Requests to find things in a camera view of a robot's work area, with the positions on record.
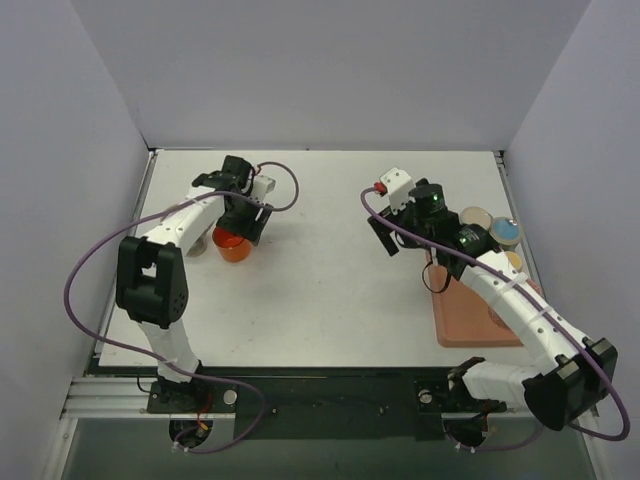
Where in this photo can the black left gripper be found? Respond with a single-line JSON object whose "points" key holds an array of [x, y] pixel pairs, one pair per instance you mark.
{"points": [[251, 226]]}

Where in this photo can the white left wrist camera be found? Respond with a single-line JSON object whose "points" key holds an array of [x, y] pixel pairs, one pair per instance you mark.
{"points": [[261, 186]]}

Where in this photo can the beige patterned mug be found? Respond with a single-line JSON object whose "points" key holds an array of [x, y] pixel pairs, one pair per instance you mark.
{"points": [[476, 215]]}

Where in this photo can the orange mug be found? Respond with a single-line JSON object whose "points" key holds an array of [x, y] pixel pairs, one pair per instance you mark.
{"points": [[232, 248]]}

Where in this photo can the aluminium rail frame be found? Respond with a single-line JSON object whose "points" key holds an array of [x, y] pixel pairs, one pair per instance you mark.
{"points": [[319, 291]]}

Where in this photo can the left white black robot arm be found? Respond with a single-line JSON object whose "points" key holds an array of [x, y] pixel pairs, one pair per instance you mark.
{"points": [[151, 281]]}

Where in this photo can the pink plastic tray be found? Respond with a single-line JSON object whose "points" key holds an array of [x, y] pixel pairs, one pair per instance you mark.
{"points": [[461, 317]]}

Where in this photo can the white patterned mug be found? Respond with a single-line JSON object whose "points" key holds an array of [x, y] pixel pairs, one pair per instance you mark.
{"points": [[197, 249]]}

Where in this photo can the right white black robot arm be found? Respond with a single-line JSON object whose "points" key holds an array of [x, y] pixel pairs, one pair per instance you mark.
{"points": [[570, 372]]}

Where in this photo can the yellow mug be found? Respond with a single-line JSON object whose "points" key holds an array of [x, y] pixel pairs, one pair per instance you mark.
{"points": [[515, 260]]}

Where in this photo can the pink mug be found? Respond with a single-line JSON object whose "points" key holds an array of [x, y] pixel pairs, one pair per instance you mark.
{"points": [[535, 287]]}

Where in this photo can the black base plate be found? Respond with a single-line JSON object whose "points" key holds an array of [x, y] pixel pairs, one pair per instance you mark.
{"points": [[319, 404]]}

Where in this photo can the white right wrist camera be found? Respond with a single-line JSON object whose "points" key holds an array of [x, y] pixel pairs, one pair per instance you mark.
{"points": [[395, 184]]}

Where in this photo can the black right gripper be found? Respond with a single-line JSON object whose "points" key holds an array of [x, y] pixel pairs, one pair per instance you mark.
{"points": [[382, 235]]}

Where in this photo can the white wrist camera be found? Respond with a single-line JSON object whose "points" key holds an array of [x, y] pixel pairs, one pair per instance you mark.
{"points": [[261, 186], [395, 184]]}

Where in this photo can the blue mug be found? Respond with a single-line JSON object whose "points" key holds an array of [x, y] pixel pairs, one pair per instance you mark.
{"points": [[506, 232]]}

